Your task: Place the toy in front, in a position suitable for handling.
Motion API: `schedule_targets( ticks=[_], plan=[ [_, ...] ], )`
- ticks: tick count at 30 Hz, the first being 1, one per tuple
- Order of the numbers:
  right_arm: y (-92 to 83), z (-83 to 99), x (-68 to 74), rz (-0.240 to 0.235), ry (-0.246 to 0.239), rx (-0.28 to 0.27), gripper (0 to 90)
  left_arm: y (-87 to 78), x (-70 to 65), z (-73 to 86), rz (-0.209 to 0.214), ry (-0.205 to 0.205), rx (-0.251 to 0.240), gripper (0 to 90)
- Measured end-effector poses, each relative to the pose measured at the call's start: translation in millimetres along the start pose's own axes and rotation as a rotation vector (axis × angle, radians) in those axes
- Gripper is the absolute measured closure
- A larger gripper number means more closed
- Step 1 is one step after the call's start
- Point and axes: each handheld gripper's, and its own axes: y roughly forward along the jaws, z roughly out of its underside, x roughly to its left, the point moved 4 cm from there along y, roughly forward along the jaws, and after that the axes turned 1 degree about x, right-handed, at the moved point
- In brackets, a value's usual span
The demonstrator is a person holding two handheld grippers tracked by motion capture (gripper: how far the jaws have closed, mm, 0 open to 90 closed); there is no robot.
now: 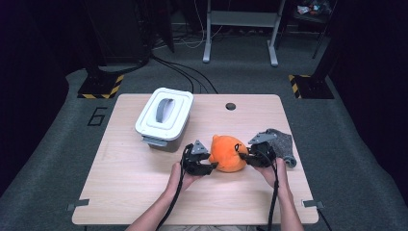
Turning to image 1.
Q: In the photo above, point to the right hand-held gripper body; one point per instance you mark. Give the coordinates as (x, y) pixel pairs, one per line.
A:
(264, 155)

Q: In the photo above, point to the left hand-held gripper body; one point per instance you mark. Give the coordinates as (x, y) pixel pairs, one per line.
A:
(192, 160)

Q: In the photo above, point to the orange plush toy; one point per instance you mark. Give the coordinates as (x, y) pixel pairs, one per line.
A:
(226, 154)

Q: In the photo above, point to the grey towel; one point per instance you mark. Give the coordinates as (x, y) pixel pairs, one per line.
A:
(284, 146)

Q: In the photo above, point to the grey transparent storage box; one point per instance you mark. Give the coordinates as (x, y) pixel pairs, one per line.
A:
(176, 141)

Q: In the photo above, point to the person's left hand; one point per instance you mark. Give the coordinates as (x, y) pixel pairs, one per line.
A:
(178, 178)

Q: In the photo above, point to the person's right hand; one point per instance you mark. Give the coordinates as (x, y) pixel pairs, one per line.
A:
(279, 174)

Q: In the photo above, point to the black yellow striped stand base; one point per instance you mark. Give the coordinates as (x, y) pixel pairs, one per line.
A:
(312, 86)
(99, 86)

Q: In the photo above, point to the black cabinet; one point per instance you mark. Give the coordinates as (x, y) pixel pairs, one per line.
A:
(118, 32)

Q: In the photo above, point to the colourful clutter on shelf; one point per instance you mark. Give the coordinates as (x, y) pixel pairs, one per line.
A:
(312, 8)

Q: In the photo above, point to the white metal desk frame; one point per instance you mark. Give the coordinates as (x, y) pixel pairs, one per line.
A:
(243, 18)

